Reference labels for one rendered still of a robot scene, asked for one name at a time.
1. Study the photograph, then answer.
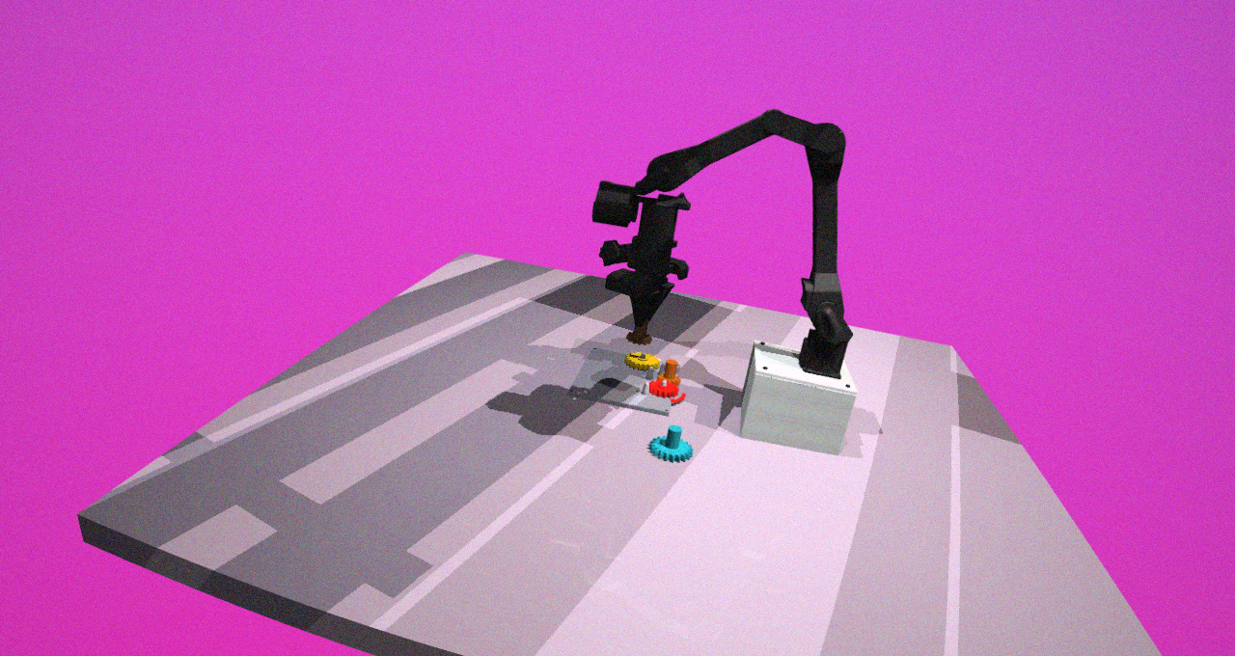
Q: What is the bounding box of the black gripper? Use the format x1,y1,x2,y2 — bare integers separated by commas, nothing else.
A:
605,230,689,327

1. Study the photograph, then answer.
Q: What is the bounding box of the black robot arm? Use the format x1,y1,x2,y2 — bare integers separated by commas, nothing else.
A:
592,109,853,379

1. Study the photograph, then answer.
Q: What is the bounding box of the red gear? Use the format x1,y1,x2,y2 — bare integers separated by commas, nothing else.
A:
650,381,679,397

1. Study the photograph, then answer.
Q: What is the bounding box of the teal gear with hub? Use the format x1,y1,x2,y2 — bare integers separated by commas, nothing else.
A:
650,425,694,463

